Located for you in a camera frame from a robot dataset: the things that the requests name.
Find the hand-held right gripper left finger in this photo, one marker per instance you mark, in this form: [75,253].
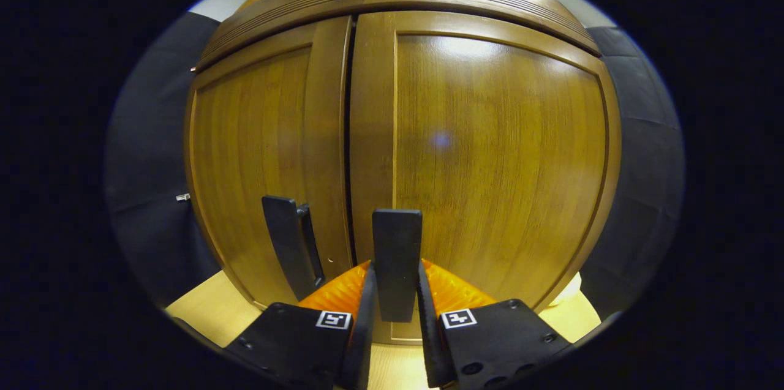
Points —
[360,341]

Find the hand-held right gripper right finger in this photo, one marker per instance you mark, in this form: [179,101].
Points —
[432,341]

